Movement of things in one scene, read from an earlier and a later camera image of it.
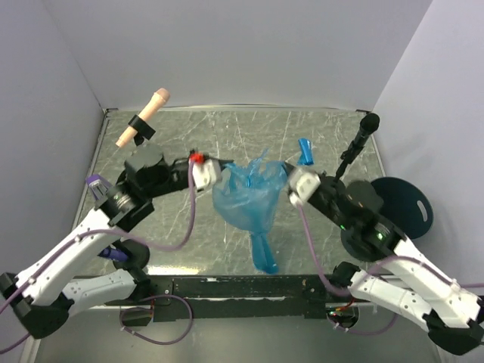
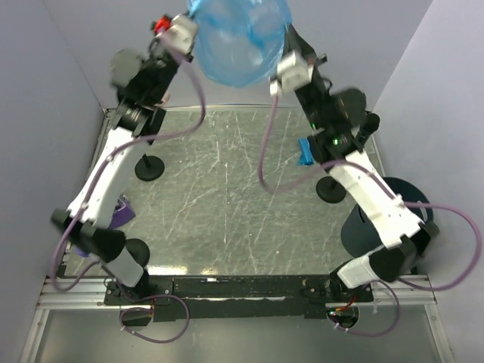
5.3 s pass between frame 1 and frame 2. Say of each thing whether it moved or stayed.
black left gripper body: moved
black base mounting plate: stayed
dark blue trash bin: stayed
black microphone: stayed
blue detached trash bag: moved
